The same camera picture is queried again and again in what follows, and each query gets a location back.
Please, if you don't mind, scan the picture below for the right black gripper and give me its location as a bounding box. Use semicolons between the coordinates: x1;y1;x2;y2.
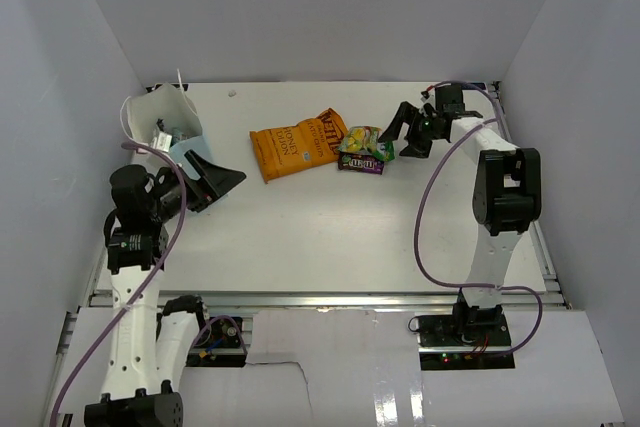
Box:
379;102;443;160

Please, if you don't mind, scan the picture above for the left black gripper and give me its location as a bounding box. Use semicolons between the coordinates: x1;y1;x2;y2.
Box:
148;149;245;222

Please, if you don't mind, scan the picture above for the green yellow candy bag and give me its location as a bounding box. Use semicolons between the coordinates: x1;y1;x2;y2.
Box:
338;126;395;162

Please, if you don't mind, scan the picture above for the brown purple M&M's packet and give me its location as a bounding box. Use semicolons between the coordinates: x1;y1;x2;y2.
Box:
338;152;385;175

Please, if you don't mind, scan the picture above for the light blue paper bag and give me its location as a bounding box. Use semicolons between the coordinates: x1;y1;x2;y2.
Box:
119;83;213;165

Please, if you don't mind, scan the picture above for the orange Kettle chips bag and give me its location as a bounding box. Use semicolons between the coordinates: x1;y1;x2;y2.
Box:
249;109;349;183

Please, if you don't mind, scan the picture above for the teal snack bag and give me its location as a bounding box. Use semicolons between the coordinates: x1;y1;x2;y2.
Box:
154;119;188;147

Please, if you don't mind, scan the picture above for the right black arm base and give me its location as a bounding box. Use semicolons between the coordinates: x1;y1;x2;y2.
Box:
407;314;516;372

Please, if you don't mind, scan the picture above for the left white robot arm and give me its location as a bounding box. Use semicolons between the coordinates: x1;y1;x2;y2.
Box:
84;150;246;426

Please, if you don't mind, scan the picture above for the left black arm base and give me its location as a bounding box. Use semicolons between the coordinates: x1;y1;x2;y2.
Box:
186;317;246;368

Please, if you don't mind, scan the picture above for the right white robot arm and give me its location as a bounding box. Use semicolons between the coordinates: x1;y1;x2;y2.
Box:
379;81;542;346

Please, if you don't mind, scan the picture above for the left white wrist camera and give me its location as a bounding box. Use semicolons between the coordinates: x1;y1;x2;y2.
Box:
149;130;173;153

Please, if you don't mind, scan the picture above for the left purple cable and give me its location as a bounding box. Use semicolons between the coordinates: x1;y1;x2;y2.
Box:
48;141;190;416

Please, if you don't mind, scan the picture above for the aluminium front rail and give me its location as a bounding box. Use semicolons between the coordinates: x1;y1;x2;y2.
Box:
89;291;566;309

